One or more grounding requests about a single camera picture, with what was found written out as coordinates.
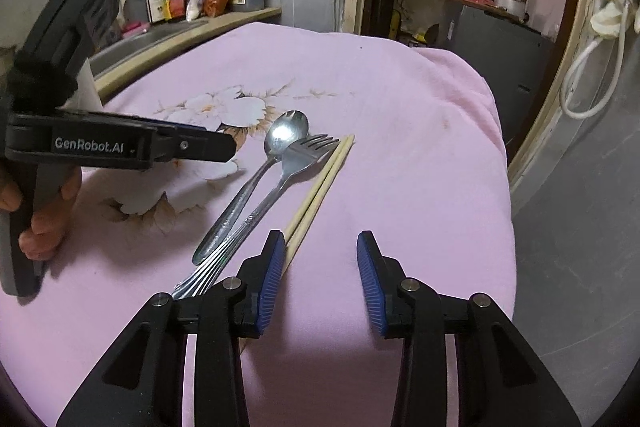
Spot steel sink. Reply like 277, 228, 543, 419
89, 18, 207, 77

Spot wooden chopstick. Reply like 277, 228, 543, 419
284, 134, 355, 251
281, 140, 355, 277

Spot person's left hand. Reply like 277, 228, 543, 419
18, 167, 82, 261

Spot white rubber gloves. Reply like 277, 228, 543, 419
590, 0, 639, 39

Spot dark grey cabinet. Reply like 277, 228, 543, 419
435, 0, 554, 142

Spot white hose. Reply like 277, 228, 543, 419
558, 1, 634, 120

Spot steel fork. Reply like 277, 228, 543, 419
171, 134, 340, 300

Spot white plastic utensil basket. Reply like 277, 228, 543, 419
61, 60, 103, 112

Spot steel spoon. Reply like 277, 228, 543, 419
192, 110, 309, 265

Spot pink floral cloth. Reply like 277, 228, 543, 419
1, 23, 516, 426

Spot wooden door frame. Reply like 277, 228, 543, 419
342, 0, 613, 210

